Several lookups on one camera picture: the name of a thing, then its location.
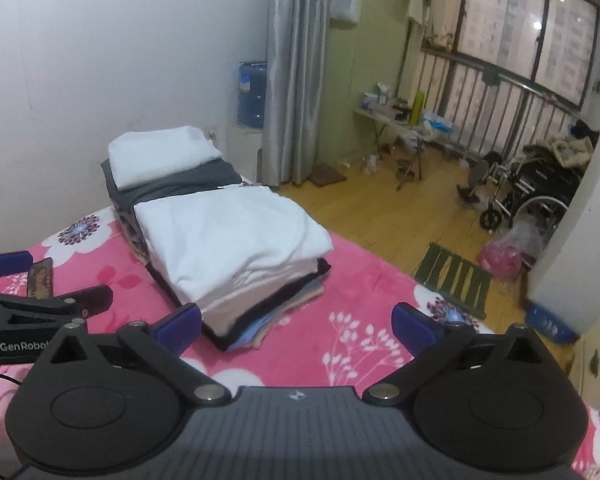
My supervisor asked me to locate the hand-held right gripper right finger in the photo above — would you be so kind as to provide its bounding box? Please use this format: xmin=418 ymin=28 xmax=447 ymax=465
xmin=364 ymin=302 xmax=561 ymax=407

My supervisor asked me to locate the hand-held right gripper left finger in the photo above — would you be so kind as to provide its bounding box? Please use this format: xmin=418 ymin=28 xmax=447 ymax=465
xmin=40 ymin=302 xmax=232 ymax=407

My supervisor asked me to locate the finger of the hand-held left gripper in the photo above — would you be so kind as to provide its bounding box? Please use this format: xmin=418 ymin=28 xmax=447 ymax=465
xmin=0 ymin=251 xmax=34 ymax=279
xmin=0 ymin=285 xmax=114 ymax=332

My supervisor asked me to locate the stack of folded clothes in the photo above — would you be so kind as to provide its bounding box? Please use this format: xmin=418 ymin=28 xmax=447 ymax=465
xmin=117 ymin=205 xmax=333 ymax=352

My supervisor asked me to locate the dark smartphone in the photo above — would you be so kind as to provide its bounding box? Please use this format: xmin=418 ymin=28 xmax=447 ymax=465
xmin=26 ymin=257 xmax=55 ymax=297

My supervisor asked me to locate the green striped doormat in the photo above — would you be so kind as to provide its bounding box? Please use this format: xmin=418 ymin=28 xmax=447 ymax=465
xmin=412 ymin=242 xmax=493 ymax=321

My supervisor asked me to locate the pink floral blanket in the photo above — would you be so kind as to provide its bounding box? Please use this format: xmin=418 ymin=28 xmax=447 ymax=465
xmin=0 ymin=175 xmax=600 ymax=480

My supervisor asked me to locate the pink plastic bag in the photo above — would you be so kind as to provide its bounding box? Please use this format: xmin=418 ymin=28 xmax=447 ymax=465
xmin=477 ymin=217 xmax=543 ymax=281

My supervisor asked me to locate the blue basket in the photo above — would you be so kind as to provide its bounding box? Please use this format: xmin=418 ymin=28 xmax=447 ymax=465
xmin=524 ymin=302 xmax=581 ymax=345

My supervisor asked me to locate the white and grey folded pile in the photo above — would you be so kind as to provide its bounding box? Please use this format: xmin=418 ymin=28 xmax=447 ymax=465
xmin=100 ymin=126 xmax=243 ymax=216

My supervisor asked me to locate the brown floor mat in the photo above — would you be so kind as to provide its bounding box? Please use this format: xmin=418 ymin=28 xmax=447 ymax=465
xmin=310 ymin=162 xmax=348 ymax=188

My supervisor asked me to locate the white water dispenser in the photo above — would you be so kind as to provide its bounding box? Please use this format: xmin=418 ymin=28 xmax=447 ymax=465
xmin=226 ymin=124 xmax=266 ymax=183

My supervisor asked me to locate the black wheelchair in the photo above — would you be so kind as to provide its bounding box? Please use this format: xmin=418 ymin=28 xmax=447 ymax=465
xmin=455 ymin=130 xmax=600 ymax=233

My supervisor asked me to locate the blue pack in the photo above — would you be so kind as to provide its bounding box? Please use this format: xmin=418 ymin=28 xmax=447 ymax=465
xmin=422 ymin=112 xmax=456 ymax=136

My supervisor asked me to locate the folding table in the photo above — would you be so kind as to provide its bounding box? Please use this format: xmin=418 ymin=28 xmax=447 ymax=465
xmin=352 ymin=107 xmax=461 ymax=158

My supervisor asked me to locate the white wheelchair cushion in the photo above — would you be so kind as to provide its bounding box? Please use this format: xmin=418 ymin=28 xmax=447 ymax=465
xmin=550 ymin=135 xmax=593 ymax=168

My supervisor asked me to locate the metal balcony railing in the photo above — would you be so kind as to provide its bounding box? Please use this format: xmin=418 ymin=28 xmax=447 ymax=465
xmin=420 ymin=50 xmax=588 ymax=161

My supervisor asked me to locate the blue water jug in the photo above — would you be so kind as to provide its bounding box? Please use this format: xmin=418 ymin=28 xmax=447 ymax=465
xmin=236 ymin=60 xmax=268 ymax=129

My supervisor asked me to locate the grey curtain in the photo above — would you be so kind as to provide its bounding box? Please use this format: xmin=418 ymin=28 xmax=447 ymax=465
xmin=257 ymin=0 xmax=336 ymax=186

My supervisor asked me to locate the window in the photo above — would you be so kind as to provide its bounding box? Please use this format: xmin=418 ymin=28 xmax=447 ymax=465
xmin=455 ymin=0 xmax=600 ymax=111

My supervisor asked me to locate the white plastic bag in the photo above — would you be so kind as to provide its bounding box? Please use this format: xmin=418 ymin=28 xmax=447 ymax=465
xmin=330 ymin=0 xmax=360 ymax=24

